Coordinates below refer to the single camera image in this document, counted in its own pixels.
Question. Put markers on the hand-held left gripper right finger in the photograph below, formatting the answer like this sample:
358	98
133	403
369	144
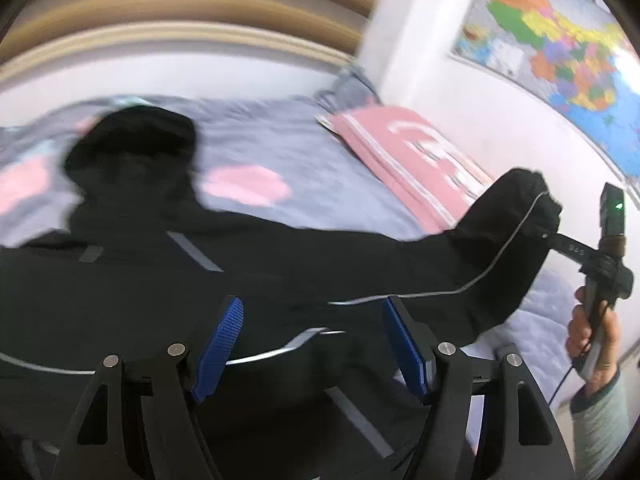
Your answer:
405	345

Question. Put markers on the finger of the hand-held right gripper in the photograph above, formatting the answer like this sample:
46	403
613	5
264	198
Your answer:
570	249

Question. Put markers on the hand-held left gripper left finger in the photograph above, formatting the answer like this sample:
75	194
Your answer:
220	345

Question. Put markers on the black jacket with grey stripes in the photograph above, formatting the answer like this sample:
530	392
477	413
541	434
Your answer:
250	260

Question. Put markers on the person's right forearm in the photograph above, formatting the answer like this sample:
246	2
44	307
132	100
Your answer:
597	425

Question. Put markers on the person's right hand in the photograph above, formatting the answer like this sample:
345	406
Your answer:
607	345

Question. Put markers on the pink pillow with white print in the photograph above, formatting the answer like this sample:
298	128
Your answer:
400	155

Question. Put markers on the grey bedsheet with pink clouds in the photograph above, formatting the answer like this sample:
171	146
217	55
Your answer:
300	130

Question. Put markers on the blue-grey pillow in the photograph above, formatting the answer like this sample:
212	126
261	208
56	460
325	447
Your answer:
350	87

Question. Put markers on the wooden headboard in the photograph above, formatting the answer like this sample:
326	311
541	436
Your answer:
175	5

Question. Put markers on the colourful wall map poster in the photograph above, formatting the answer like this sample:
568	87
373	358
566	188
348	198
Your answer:
550	25

